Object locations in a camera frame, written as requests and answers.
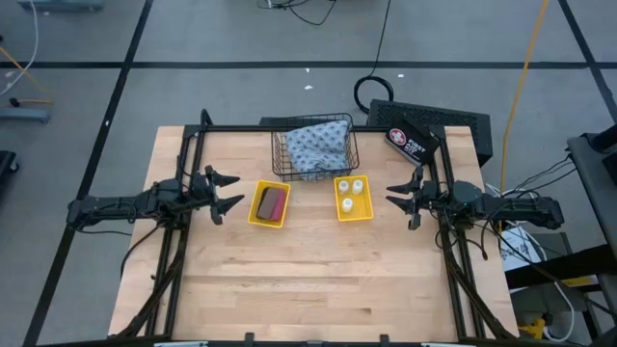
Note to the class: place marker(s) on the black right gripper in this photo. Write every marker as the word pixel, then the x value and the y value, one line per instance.
pixel 436 197

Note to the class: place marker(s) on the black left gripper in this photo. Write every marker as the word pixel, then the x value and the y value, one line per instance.
pixel 201 193

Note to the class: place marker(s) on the pink pouch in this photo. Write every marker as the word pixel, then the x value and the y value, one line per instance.
pixel 281 209

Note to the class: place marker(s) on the grey patterned fabric pouch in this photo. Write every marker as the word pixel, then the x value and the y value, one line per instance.
pixel 318 147

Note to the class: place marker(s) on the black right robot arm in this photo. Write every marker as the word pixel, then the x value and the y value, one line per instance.
pixel 511 207

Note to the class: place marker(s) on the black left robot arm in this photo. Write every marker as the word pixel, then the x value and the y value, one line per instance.
pixel 120 207

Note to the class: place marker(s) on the yellow plastic basket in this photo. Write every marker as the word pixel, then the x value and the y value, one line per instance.
pixel 364 212
pixel 254 212

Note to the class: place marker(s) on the black first aid kit bag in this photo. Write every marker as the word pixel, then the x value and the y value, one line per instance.
pixel 414 144

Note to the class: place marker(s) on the black perforated metal box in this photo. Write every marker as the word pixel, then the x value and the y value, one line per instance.
pixel 458 115

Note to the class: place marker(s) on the white printed paper bag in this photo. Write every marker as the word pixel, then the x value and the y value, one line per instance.
pixel 520 250

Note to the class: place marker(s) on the black metal beam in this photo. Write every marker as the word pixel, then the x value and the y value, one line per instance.
pixel 554 267

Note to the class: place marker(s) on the yellow power plug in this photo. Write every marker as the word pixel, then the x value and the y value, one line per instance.
pixel 532 328

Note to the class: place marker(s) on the black side table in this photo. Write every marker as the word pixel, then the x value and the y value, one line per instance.
pixel 598 183

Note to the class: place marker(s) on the grey floor box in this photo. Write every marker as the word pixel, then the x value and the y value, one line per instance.
pixel 24 114
pixel 58 5

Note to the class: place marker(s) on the black metal rig frame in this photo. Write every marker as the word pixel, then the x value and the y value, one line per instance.
pixel 231 128

